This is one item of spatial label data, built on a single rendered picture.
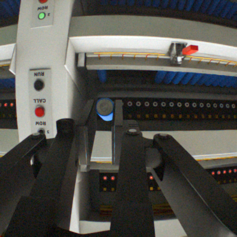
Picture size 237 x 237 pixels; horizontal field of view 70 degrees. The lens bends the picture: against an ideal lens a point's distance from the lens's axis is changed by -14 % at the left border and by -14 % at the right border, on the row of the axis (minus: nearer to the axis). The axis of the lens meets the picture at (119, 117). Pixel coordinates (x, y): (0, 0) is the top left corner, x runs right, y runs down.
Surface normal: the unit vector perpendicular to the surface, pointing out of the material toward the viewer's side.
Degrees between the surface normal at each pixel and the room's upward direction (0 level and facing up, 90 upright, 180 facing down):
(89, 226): 111
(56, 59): 90
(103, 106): 105
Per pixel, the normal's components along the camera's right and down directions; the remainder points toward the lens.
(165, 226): 0.01, -0.20
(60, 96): 0.01, 0.17
